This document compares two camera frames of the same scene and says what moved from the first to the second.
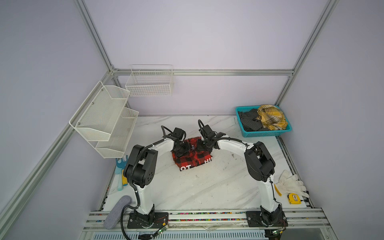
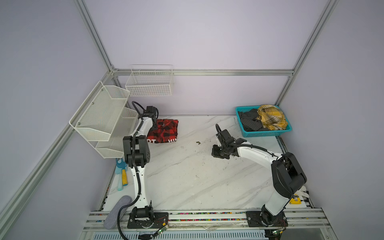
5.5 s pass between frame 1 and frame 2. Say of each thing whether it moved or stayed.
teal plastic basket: stayed
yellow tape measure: stayed
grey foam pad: stayed
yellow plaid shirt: stayed
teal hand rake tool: stayed
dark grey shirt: stayed
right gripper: moved
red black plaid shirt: moved
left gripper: moved
